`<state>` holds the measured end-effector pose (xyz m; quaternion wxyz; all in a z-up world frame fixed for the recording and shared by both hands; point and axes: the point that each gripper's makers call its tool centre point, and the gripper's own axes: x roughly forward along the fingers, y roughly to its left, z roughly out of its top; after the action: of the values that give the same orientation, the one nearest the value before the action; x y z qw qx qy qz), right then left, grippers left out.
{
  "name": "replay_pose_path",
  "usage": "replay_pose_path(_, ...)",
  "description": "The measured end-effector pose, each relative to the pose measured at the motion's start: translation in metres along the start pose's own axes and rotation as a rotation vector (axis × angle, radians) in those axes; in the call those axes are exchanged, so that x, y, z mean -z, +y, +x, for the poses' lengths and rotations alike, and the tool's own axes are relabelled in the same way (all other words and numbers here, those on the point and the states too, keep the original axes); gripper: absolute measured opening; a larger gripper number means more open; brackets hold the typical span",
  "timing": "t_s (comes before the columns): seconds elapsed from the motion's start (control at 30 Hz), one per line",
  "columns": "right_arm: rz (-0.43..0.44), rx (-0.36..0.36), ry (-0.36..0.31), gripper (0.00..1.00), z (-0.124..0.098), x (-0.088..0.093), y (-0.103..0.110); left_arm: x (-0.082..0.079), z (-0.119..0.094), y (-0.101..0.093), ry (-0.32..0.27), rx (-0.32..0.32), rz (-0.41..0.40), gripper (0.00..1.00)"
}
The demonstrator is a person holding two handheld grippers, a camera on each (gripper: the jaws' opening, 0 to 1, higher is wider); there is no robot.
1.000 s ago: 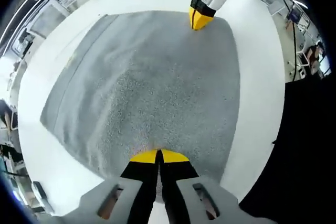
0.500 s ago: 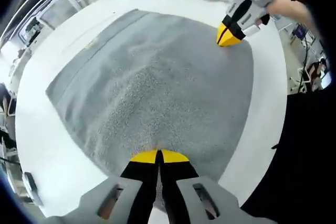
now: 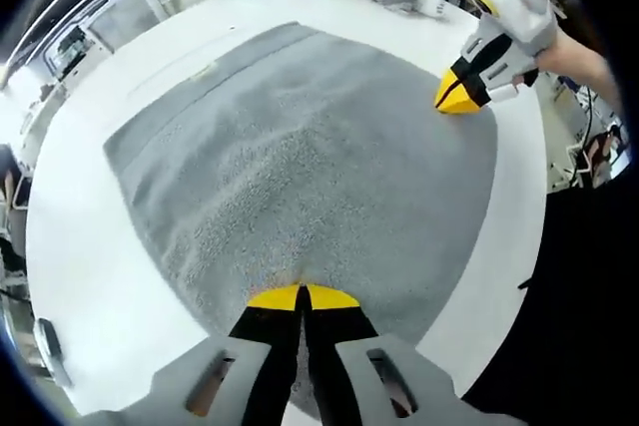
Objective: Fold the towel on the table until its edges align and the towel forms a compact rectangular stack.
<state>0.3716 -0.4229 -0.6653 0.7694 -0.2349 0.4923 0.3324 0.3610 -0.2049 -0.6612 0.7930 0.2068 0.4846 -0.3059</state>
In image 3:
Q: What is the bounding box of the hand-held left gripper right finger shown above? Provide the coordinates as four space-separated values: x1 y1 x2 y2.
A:
301 283 503 426

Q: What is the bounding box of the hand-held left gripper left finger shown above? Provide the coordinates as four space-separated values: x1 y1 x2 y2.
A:
79 283 306 426

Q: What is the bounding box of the grey towel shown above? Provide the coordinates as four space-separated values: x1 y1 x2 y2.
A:
102 20 501 413

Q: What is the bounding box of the person's right hand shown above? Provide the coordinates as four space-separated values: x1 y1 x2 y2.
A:
498 0 560 57

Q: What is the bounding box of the white table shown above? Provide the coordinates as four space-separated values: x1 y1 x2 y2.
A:
23 0 550 426

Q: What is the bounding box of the grey black device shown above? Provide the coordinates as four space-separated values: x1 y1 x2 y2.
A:
31 317 72 388

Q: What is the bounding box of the person's black clothing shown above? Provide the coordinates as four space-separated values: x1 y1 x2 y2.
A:
459 165 639 426

